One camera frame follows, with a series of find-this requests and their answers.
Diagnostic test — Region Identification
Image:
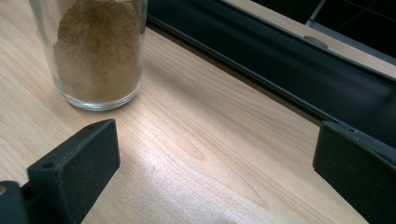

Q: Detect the black-lidded glass jar brown powder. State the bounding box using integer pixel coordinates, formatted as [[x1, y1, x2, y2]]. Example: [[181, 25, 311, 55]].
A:
[[28, 0, 149, 112]]

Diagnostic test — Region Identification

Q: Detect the grey metal stand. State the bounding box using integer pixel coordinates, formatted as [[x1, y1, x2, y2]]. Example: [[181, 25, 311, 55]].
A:
[[305, 0, 396, 66]]

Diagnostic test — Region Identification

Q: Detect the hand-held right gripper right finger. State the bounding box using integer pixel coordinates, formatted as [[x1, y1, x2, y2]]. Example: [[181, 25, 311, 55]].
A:
[[312, 120, 396, 224]]

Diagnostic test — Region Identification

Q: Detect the grey round table grommet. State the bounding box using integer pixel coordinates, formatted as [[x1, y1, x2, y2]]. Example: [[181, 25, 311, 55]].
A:
[[303, 35, 330, 49]]

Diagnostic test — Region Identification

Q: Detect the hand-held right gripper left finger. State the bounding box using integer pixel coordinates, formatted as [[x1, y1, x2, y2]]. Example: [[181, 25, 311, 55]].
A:
[[26, 119, 121, 224]]

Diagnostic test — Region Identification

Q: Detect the black metal shelf rack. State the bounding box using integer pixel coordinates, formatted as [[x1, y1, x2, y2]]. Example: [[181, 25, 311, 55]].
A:
[[146, 0, 396, 149]]

